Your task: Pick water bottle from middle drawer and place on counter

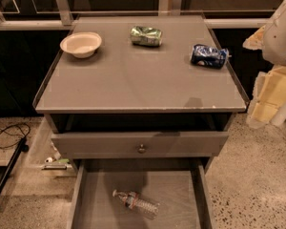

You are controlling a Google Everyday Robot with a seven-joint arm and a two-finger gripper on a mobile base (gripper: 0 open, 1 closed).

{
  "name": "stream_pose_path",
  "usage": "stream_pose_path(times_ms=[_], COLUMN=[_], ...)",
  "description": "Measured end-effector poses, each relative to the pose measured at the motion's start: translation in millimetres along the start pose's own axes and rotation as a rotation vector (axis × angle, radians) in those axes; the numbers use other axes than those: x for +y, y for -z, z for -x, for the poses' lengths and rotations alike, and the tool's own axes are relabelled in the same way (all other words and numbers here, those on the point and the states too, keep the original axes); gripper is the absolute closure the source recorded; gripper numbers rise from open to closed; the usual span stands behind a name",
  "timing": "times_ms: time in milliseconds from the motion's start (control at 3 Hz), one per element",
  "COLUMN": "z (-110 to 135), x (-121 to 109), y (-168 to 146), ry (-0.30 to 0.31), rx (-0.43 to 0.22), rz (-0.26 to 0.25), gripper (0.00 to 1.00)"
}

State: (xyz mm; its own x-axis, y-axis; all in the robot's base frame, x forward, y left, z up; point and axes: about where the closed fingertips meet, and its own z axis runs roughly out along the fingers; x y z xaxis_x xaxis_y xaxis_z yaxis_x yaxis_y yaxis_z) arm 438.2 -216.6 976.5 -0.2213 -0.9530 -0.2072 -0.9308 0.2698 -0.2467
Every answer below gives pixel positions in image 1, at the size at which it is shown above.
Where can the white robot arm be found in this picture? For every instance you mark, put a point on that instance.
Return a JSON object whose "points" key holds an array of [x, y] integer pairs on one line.
{"points": [[274, 49]]}

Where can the metal railing frame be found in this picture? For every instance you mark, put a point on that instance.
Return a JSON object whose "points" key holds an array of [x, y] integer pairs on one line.
{"points": [[66, 11]]}

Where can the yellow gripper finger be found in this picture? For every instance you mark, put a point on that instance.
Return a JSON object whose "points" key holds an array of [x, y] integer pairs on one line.
{"points": [[261, 108], [273, 91]]}

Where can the open grey middle drawer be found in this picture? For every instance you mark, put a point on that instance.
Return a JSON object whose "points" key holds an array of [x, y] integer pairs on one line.
{"points": [[178, 184]]}

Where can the grey top drawer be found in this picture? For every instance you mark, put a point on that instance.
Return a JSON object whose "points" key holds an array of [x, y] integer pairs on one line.
{"points": [[125, 144]]}

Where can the clear plastic water bottle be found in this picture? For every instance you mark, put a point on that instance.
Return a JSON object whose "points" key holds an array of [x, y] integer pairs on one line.
{"points": [[134, 201]]}

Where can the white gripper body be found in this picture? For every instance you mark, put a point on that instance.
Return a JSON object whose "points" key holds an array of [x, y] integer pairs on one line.
{"points": [[281, 38]]}

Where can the grey drawer cabinet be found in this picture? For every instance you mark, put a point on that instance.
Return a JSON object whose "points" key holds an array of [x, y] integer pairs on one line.
{"points": [[130, 88]]}

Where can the black stand leg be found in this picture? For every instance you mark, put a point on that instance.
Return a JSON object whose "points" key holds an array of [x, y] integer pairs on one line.
{"points": [[21, 147]]}

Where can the white paper bowl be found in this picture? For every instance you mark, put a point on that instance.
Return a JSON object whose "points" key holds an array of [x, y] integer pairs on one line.
{"points": [[81, 44]]}

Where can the small debris on floor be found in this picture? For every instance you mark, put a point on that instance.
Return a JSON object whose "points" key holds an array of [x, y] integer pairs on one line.
{"points": [[56, 162]]}

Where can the crushed blue soda can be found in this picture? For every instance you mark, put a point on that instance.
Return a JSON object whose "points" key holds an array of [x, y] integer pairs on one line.
{"points": [[210, 57]]}

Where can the crushed green soda can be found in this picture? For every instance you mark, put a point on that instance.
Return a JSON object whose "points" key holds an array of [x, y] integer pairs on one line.
{"points": [[146, 36]]}

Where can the round metal drawer knob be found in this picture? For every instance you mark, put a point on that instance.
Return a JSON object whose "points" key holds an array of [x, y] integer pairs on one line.
{"points": [[141, 149]]}

